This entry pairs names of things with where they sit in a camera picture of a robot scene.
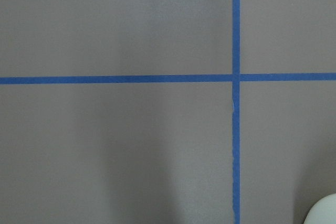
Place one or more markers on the white ceramic mug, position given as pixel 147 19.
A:
pixel 323 211

